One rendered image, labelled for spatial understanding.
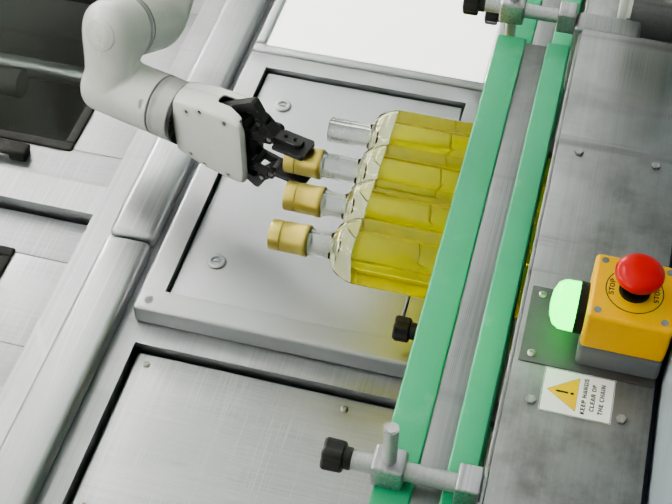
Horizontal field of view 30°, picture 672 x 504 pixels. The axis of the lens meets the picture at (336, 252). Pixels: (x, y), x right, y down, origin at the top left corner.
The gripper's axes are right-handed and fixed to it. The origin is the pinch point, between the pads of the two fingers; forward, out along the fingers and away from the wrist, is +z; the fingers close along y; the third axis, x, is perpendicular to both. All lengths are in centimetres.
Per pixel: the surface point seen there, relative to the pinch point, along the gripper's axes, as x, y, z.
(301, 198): -6.1, 1.3, 4.6
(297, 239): -11.3, 1.1, 7.3
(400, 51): 35.6, -11.5, -4.4
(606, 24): 21.1, 15.8, 27.2
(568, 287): -19.5, 20.8, 39.1
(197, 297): -14.7, -12.6, -4.7
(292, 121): 16.4, -12.1, -10.4
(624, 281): -20, 25, 43
